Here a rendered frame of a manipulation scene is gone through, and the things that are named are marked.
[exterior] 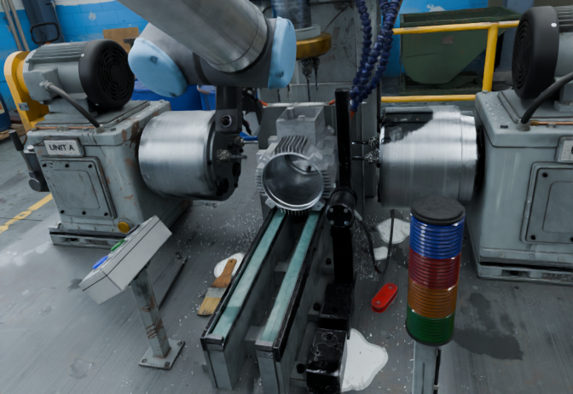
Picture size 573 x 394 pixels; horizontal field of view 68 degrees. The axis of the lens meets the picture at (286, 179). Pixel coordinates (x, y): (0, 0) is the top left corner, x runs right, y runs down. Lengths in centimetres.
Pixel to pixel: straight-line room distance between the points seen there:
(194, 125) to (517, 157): 74
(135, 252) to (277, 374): 32
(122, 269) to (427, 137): 66
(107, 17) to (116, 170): 649
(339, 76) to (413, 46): 387
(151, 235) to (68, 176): 50
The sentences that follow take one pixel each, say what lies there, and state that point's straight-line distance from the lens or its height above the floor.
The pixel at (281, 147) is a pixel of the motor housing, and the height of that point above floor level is 111.
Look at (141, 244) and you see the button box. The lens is 81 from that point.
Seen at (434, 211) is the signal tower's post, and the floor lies 122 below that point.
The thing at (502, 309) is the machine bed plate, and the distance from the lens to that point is 104.
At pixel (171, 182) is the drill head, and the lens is 114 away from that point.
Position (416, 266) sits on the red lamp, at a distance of 54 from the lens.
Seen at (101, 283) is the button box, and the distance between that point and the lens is 77.
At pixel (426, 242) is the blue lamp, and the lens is 51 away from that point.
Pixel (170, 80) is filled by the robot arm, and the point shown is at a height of 136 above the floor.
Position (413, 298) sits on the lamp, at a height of 109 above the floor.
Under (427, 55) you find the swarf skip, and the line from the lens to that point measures 513.
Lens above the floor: 148
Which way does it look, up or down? 26 degrees down
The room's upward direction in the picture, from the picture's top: 6 degrees counter-clockwise
